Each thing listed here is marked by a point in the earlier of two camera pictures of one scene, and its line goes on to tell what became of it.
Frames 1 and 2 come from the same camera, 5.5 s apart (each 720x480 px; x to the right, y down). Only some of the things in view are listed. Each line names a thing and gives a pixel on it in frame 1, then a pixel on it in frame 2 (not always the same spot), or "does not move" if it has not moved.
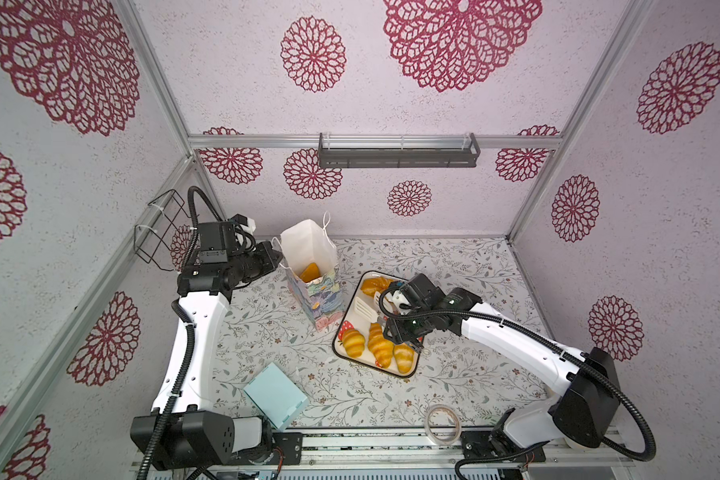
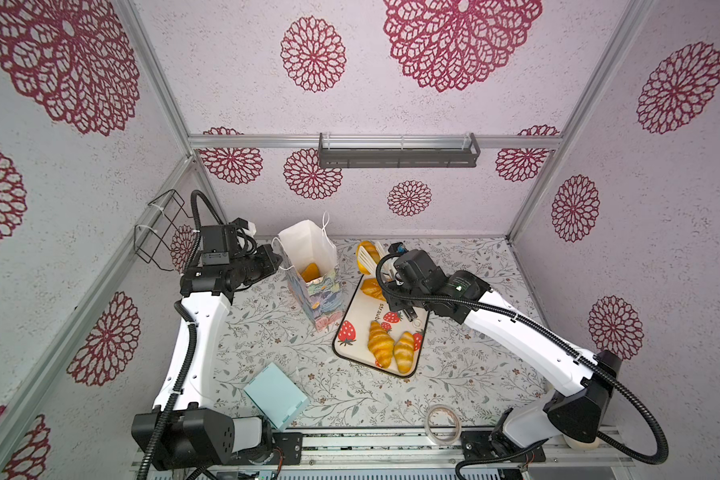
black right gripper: [395, 330] → [392, 300]
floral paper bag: [311, 243] does not move
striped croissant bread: [354, 342] → [367, 257]
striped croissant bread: [404, 355] does not move
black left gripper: [265, 253] does not move
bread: [310, 272] does not move
